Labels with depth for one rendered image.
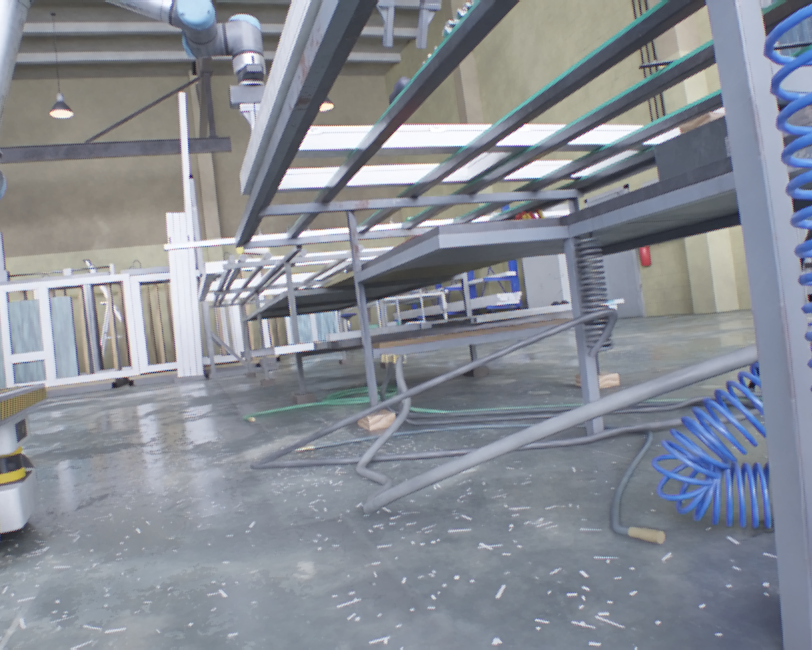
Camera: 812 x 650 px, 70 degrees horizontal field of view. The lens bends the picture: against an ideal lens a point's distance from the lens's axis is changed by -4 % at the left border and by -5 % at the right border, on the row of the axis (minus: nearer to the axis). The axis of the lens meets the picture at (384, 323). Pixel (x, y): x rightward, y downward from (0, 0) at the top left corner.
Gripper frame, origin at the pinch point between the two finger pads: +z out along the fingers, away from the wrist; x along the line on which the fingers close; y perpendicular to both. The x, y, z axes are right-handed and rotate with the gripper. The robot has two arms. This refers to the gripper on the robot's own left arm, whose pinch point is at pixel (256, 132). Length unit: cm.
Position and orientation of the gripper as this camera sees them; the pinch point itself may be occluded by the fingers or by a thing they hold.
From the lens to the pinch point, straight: 182.7
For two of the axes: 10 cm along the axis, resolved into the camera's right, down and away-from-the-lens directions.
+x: -9.4, 1.2, -3.1
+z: 1.2, 9.9, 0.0
